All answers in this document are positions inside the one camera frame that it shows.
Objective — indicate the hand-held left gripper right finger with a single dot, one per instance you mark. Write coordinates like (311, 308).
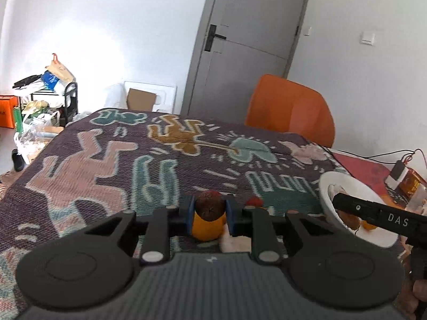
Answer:
(233, 218)

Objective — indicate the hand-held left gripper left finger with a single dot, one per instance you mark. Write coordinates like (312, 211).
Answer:
(187, 215)

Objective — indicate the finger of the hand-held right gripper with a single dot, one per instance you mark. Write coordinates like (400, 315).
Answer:
(357, 207)

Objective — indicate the orange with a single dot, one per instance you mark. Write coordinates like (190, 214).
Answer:
(348, 220)
(205, 230)

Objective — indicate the white plate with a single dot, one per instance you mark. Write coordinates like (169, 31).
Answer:
(353, 186)

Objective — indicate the small kumquat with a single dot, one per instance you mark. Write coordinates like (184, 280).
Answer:
(368, 225)

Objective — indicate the greenish brown plum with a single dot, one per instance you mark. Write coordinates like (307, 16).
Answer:
(208, 205)

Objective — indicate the peeled tangerine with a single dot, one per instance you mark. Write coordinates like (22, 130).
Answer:
(333, 191)
(233, 245)

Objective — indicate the red plum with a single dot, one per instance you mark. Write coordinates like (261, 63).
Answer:
(255, 201)

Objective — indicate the person's right hand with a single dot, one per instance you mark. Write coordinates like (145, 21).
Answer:
(417, 295)

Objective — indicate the red orange mat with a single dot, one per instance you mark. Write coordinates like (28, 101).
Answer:
(360, 166)

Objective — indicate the amber packet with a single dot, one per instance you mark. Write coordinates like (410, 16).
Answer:
(413, 181)

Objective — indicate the small electronic device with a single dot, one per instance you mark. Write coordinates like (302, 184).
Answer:
(397, 173)

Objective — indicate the printed blanket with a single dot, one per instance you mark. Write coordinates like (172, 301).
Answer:
(116, 173)

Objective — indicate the orange chair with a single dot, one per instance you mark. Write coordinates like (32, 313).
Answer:
(287, 106)

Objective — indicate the cardboard box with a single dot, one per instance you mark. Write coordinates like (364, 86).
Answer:
(140, 99)

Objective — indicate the black cart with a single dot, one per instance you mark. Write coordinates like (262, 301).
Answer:
(70, 103)

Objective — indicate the clear plastic bag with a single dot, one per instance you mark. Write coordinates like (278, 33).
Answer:
(33, 130)

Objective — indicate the black shoe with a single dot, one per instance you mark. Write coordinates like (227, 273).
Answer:
(17, 160)

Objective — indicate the grey door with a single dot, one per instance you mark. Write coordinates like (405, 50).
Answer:
(253, 40)

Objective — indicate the brown paper bag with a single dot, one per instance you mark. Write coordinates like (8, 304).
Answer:
(61, 70)

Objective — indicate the blue white bag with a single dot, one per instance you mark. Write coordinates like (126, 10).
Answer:
(50, 80)

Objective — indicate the green box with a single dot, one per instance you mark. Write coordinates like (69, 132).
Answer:
(18, 119)

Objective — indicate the orange box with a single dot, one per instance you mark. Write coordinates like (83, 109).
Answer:
(7, 110)

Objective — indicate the white light switch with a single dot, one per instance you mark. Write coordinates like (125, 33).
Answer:
(368, 37)

